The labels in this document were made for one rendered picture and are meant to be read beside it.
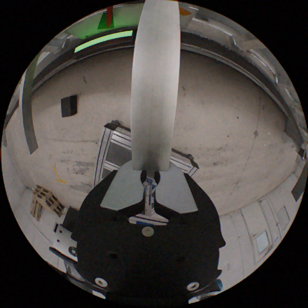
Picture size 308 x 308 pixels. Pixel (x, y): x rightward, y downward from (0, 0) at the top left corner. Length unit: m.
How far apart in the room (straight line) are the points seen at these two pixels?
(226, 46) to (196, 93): 0.73
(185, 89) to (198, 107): 0.20
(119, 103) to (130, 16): 0.84
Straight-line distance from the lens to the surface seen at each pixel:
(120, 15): 0.27
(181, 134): 1.03
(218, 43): 0.33
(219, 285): 0.66
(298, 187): 0.24
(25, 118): 0.25
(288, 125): 2.77
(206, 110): 1.04
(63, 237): 0.36
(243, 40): 0.33
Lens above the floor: 0.93
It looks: 59 degrees down
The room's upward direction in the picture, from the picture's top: 180 degrees clockwise
